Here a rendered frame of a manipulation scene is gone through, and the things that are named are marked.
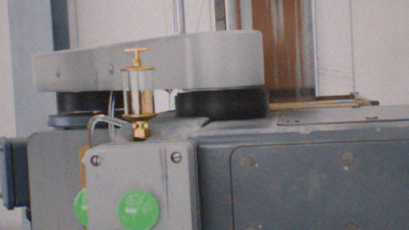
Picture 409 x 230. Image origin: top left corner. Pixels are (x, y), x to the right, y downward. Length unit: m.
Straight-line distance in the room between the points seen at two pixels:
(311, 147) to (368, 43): 5.19
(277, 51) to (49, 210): 0.37
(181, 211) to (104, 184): 0.06
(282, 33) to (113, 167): 0.57
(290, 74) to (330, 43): 4.68
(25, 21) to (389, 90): 2.58
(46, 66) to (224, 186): 0.49
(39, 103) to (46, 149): 4.57
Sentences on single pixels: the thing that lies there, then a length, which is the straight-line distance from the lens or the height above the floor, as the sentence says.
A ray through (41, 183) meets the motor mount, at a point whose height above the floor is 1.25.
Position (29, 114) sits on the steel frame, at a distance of 5.64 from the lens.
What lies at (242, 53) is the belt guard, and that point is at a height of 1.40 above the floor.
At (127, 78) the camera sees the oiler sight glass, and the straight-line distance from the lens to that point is 0.64.
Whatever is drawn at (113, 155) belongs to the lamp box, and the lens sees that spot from 0.57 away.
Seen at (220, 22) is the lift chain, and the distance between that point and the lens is 1.16.
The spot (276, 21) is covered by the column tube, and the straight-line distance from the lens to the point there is 1.10.
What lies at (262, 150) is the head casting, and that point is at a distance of 0.60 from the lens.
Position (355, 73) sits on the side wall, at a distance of 5.78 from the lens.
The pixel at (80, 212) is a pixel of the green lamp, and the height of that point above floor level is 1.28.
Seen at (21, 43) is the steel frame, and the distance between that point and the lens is 5.65.
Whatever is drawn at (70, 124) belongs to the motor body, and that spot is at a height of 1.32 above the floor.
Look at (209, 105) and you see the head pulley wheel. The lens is 0.72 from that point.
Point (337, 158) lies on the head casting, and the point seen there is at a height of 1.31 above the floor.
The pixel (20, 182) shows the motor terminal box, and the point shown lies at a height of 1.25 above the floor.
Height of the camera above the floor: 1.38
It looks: 3 degrees down
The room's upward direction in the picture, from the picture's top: 3 degrees counter-clockwise
